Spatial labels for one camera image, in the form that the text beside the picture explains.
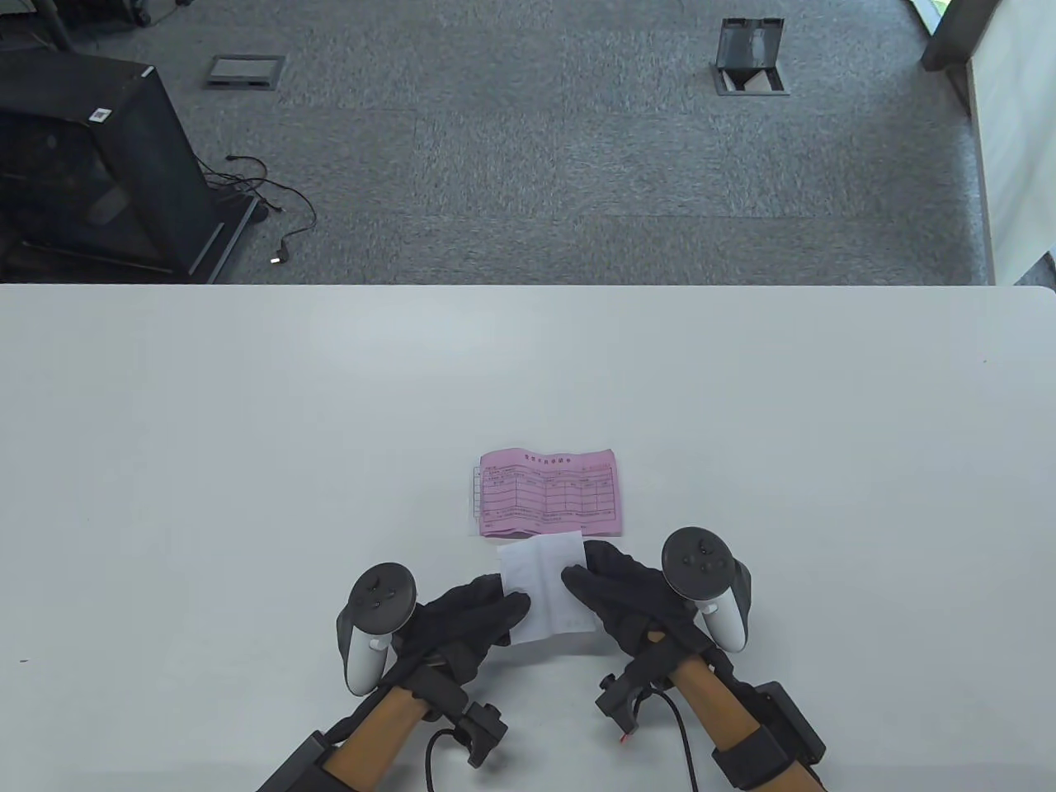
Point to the white partition panel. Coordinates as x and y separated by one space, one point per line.
1019 124

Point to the dark grey post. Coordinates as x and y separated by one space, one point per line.
957 33

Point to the grey tracking controller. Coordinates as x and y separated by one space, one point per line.
381 598
697 565

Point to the pink invoice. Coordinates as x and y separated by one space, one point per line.
549 495

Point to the closed grey floor socket box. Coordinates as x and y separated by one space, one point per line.
245 72

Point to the person's left hand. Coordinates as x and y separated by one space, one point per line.
470 619

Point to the person's right hand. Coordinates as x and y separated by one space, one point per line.
627 594

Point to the person's right forearm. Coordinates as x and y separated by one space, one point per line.
718 701

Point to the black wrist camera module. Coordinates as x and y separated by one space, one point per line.
623 697
478 726

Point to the person's left forearm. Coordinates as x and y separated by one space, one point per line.
375 734

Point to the dark furniture base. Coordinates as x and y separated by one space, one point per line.
82 12

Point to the black forearm battery box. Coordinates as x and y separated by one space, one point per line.
788 718
293 763

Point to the black equipment cabinet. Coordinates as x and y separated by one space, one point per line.
124 165

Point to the white invoice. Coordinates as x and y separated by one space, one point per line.
476 495
536 577

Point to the open grey floor socket box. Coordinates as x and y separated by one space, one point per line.
749 45

